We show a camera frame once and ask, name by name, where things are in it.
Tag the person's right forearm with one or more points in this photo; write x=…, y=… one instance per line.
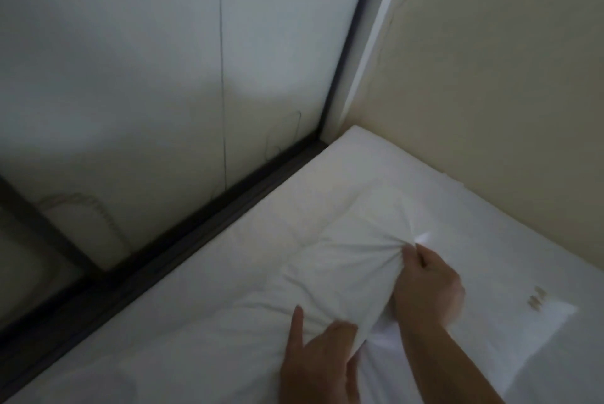
x=448, y=366

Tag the person's right fingers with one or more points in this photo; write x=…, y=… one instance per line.
x=420, y=258

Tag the white bed mattress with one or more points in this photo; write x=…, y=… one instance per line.
x=264, y=234

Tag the white pillow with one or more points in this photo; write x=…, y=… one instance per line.
x=330, y=271

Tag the person's left hand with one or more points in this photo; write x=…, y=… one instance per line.
x=316, y=370

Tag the person's right hand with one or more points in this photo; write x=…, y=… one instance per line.
x=432, y=293

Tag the person's left little finger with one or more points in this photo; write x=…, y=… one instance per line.
x=297, y=326

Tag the white corner trim strip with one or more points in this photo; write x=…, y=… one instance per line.
x=373, y=36

